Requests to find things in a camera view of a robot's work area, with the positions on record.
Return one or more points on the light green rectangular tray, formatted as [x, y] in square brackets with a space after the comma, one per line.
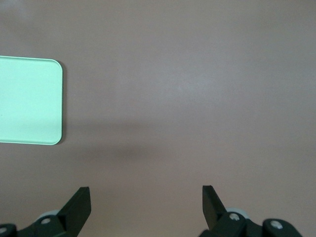
[27, 101]

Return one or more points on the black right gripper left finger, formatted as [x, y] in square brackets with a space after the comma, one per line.
[66, 217]

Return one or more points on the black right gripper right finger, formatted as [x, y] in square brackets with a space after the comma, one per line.
[222, 222]

